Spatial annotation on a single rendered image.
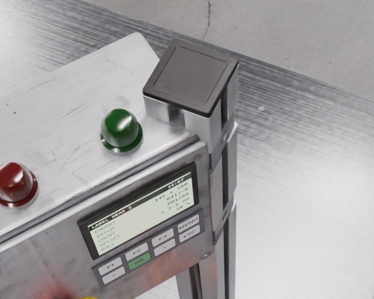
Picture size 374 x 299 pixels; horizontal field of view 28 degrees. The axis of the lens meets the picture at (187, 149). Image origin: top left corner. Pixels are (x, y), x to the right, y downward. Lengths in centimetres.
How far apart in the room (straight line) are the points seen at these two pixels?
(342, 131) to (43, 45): 54
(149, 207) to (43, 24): 94
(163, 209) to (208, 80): 10
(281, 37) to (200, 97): 196
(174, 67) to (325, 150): 77
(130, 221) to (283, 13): 201
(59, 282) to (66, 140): 10
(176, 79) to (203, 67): 2
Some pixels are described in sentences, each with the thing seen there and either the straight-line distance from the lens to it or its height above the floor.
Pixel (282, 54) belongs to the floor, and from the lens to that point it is 235.
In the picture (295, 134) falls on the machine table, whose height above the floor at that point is 83.
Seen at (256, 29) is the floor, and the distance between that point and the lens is 241.
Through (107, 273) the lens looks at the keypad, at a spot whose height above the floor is 137.
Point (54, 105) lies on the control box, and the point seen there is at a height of 148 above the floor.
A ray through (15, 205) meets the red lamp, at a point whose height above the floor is 148.
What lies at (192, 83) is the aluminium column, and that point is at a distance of 45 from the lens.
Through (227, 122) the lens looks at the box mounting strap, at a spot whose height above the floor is 145.
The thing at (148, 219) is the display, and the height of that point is 142.
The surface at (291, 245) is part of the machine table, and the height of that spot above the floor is 83.
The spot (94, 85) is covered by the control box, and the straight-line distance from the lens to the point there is 48.
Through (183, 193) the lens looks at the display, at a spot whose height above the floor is 143.
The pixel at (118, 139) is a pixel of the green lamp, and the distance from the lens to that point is 44.
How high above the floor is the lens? 186
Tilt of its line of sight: 60 degrees down
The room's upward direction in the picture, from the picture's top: 6 degrees counter-clockwise
